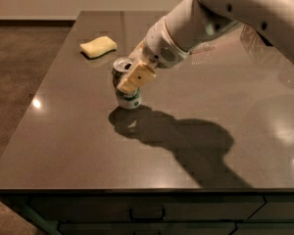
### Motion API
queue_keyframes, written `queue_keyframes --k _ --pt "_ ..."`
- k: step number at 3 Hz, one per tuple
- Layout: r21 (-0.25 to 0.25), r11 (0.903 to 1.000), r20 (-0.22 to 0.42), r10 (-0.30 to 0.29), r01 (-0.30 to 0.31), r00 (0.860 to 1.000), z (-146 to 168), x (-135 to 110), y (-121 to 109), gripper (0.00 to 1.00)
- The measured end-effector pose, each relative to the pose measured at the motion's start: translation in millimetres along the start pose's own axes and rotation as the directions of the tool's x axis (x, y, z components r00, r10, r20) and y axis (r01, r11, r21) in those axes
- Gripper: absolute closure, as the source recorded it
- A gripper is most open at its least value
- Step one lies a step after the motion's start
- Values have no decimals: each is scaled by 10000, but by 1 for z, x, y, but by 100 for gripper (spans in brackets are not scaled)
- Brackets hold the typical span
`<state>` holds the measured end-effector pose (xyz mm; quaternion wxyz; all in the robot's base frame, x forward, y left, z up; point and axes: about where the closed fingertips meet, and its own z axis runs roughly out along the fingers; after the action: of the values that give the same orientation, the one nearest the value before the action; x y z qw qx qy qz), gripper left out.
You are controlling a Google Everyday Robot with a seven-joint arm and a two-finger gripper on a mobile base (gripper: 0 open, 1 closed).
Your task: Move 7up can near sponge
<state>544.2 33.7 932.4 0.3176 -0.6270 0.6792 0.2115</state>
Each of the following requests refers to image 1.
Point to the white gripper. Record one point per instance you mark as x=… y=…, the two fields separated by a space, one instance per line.
x=157 y=48

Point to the white green 7up can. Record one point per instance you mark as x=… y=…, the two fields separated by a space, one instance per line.
x=128 y=99

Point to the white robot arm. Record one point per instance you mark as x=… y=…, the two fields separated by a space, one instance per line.
x=192 y=22

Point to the yellow sponge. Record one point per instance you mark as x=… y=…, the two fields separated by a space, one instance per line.
x=98 y=47

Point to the dark drawer with handle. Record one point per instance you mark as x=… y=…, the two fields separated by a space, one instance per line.
x=146 y=208

